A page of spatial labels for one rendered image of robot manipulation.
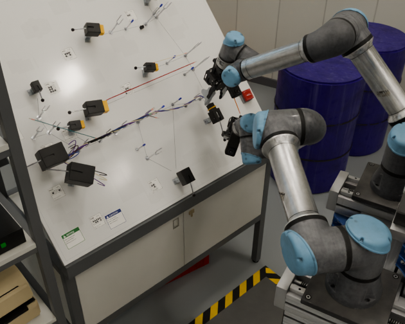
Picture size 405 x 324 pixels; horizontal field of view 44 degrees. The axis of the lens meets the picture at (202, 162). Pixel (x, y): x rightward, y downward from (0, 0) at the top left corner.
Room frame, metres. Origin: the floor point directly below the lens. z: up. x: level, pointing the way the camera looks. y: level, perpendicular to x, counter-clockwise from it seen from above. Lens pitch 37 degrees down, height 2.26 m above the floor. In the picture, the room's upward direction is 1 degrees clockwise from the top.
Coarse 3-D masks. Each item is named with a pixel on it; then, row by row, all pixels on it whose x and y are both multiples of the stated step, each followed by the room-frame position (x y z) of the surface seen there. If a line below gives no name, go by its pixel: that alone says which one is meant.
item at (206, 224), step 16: (256, 176) 1.96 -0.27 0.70; (224, 192) 1.80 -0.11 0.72; (240, 192) 1.88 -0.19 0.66; (256, 192) 1.97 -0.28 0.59; (192, 208) 1.67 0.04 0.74; (208, 208) 1.74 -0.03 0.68; (224, 208) 1.81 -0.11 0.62; (240, 208) 1.89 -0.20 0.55; (256, 208) 1.98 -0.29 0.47; (192, 224) 1.67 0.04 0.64; (208, 224) 1.74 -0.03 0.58; (224, 224) 1.81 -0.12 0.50; (240, 224) 1.89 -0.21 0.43; (192, 240) 1.67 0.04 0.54; (208, 240) 1.74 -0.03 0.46; (192, 256) 1.67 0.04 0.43
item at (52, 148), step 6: (54, 144) 1.43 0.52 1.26; (60, 144) 1.43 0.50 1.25; (42, 150) 1.39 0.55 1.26; (48, 150) 1.40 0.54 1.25; (54, 150) 1.41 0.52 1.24; (60, 150) 1.42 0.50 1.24; (36, 156) 1.41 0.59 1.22; (42, 156) 1.37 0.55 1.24; (48, 156) 1.39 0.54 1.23; (54, 156) 1.39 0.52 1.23; (60, 156) 1.40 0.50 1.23; (66, 156) 1.41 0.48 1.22; (36, 162) 1.37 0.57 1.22; (42, 162) 1.37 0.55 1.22; (48, 162) 1.37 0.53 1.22; (54, 162) 1.38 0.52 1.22; (60, 162) 1.39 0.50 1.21; (42, 168) 1.38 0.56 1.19
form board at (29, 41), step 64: (0, 0) 1.90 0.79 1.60; (64, 0) 2.03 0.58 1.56; (128, 0) 2.19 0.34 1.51; (192, 0) 2.37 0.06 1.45; (64, 64) 1.81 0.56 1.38; (128, 64) 1.95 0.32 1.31; (192, 64) 2.10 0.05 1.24; (64, 128) 1.61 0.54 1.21; (128, 128) 1.73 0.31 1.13; (192, 128) 1.86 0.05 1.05; (64, 192) 1.42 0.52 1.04; (128, 192) 1.52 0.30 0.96; (64, 256) 1.24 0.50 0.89
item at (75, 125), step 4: (76, 120) 1.59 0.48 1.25; (68, 124) 1.58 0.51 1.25; (72, 124) 1.57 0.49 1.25; (76, 124) 1.58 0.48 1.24; (80, 124) 1.59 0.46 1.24; (60, 128) 1.56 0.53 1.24; (68, 128) 1.58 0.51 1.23; (72, 128) 1.56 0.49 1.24; (76, 128) 1.57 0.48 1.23; (80, 128) 1.58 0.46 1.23; (68, 132) 1.60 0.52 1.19; (72, 132) 1.61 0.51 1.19
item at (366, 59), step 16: (336, 16) 1.58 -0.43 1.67; (352, 16) 1.58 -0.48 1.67; (368, 32) 1.57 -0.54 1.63; (352, 48) 1.53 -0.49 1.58; (368, 48) 1.54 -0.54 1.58; (368, 64) 1.51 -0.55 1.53; (384, 64) 1.52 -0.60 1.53; (368, 80) 1.51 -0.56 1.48; (384, 80) 1.49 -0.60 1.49; (384, 96) 1.47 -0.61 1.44; (400, 96) 1.46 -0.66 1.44; (400, 112) 1.44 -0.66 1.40
